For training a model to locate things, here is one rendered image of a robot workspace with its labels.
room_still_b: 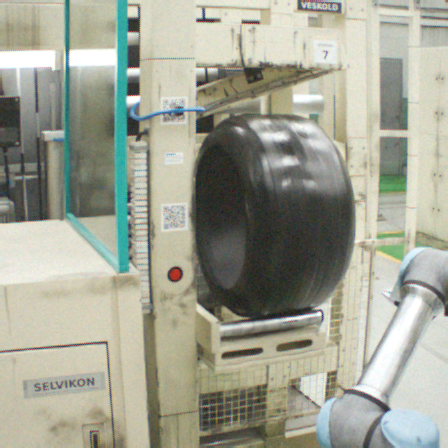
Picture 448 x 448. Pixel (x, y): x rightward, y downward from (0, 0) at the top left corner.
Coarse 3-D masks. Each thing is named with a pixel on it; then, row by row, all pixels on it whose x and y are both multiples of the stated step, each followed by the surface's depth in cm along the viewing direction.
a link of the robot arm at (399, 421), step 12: (384, 420) 136; (396, 420) 136; (408, 420) 137; (420, 420) 137; (372, 432) 138; (384, 432) 135; (396, 432) 132; (408, 432) 132; (420, 432) 132; (432, 432) 133; (372, 444) 137; (384, 444) 135; (396, 444) 132; (408, 444) 131; (420, 444) 131; (432, 444) 132
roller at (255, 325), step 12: (300, 312) 216; (312, 312) 217; (228, 324) 207; (240, 324) 208; (252, 324) 209; (264, 324) 210; (276, 324) 211; (288, 324) 213; (300, 324) 215; (228, 336) 207
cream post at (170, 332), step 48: (144, 0) 196; (192, 0) 193; (144, 48) 198; (192, 48) 196; (144, 96) 200; (192, 96) 198; (192, 144) 201; (192, 192) 203; (192, 240) 206; (192, 288) 208; (144, 336) 218; (192, 336) 211; (192, 384) 214; (192, 432) 217
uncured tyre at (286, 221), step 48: (240, 144) 201; (288, 144) 199; (240, 192) 248; (288, 192) 192; (336, 192) 197; (240, 240) 248; (288, 240) 192; (336, 240) 198; (240, 288) 206; (288, 288) 200; (336, 288) 209
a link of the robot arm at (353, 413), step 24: (408, 264) 163; (432, 264) 159; (408, 288) 159; (432, 288) 156; (408, 312) 155; (432, 312) 157; (384, 336) 155; (408, 336) 152; (384, 360) 150; (408, 360) 151; (360, 384) 149; (384, 384) 147; (336, 408) 146; (360, 408) 143; (384, 408) 144; (336, 432) 142; (360, 432) 139
